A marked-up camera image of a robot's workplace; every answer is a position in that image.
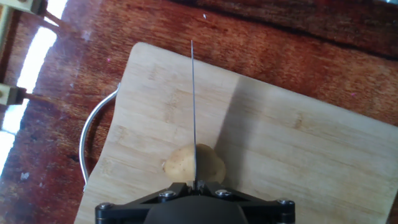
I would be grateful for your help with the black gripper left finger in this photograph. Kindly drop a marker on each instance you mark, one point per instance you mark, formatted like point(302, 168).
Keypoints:
point(124, 211)

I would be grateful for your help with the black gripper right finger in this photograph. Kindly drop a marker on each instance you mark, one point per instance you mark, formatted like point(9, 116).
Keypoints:
point(267, 211)

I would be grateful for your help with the steel chef knife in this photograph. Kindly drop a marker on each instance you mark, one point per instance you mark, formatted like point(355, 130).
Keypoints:
point(194, 109)

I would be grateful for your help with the bamboo cutting board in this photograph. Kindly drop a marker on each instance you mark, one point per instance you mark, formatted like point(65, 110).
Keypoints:
point(280, 155)

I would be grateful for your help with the small yellow potato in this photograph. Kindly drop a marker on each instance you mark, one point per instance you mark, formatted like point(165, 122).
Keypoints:
point(178, 165)

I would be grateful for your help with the wooden knife rack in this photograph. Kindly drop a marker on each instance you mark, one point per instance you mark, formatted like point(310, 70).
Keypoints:
point(9, 93)

